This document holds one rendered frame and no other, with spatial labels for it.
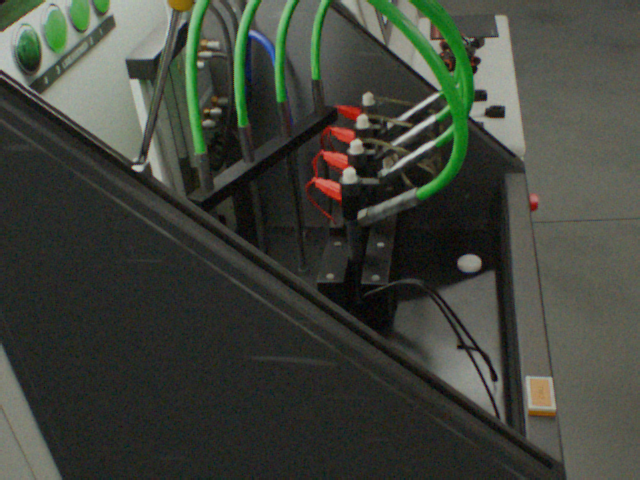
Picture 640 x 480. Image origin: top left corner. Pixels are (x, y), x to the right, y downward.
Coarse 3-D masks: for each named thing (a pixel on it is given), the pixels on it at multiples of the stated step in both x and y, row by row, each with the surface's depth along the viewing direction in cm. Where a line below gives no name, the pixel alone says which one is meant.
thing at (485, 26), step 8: (456, 16) 188; (464, 16) 187; (472, 16) 187; (480, 16) 186; (488, 16) 185; (432, 24) 184; (456, 24) 183; (464, 24) 182; (472, 24) 182; (480, 24) 181; (488, 24) 181; (496, 24) 180; (432, 32) 180; (464, 32) 178; (472, 32) 177; (480, 32) 177; (488, 32) 176; (496, 32) 176
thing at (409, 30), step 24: (384, 0) 73; (192, 24) 88; (408, 24) 73; (192, 48) 90; (432, 48) 73; (192, 72) 92; (192, 96) 95; (456, 96) 74; (192, 120) 97; (456, 120) 75; (456, 144) 77; (456, 168) 78; (432, 192) 82
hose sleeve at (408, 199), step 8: (408, 192) 84; (392, 200) 86; (400, 200) 85; (408, 200) 84; (416, 200) 83; (424, 200) 84; (376, 208) 88; (384, 208) 86; (392, 208) 86; (400, 208) 85; (408, 208) 85; (368, 216) 89; (376, 216) 88; (384, 216) 87
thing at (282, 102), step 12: (288, 12) 103; (288, 24) 104; (276, 48) 107; (276, 60) 107; (276, 72) 109; (276, 84) 110; (288, 108) 112; (444, 108) 108; (288, 120) 113; (432, 120) 109; (288, 132) 114; (408, 132) 111; (420, 132) 110; (396, 144) 112; (408, 144) 112
